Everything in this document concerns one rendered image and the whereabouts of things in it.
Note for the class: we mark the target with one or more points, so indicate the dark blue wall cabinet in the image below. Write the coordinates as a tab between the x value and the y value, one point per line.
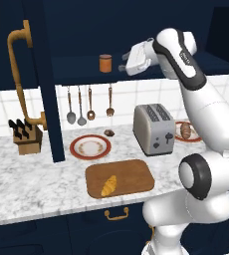
86	30

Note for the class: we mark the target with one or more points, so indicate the golden croissant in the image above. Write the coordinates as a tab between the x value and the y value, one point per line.
109	186

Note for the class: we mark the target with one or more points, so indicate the wooden cutting board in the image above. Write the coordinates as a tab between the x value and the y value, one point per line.
133	176

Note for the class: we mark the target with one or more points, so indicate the brown chocolate pastry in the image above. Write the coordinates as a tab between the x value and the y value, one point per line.
109	133

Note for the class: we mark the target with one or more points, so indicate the dark blue drawer front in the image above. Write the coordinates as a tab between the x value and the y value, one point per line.
86	222

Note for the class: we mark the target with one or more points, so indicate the silver toaster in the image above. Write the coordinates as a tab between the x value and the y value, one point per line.
154	132

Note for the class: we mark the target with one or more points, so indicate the dark blue cabinet door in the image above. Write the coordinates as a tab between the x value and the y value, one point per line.
50	109

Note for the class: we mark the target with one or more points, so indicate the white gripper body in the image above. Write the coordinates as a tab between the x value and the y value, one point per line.
139	59

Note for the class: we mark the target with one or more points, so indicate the wooden knife block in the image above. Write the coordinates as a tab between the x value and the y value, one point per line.
27	139

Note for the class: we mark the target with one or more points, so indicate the brown bread roll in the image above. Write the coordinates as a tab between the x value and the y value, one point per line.
185	130

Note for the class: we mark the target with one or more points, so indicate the orange jam jar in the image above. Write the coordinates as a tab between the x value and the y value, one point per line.
105	63

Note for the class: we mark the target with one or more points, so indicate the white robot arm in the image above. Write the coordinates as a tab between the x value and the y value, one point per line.
212	119

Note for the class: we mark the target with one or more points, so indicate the red rimmed white plate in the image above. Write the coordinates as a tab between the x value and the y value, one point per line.
90	147
195	136

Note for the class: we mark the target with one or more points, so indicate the wooden fork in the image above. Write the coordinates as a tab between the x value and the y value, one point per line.
110	111

